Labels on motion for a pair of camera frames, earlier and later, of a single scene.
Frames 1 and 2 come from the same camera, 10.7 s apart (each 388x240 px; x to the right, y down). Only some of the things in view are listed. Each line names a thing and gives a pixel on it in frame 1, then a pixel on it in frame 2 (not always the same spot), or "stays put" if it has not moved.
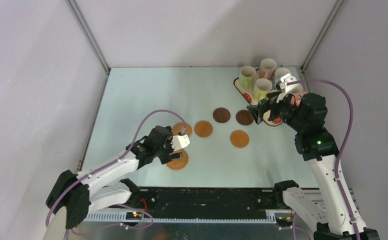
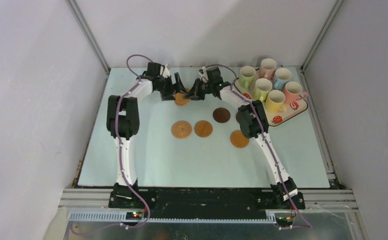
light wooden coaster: [178, 127] → [180, 99]
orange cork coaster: [179, 163] → [181, 129]
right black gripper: [263, 108] → [201, 88]
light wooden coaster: [239, 139] stays put
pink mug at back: [267, 68] stays put
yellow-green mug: [262, 87] stays put
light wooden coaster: [203, 129] stays put
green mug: [247, 75] stays put
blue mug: [279, 73] stays put
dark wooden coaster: [221, 115] stays put
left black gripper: [166, 157] → [177, 87]
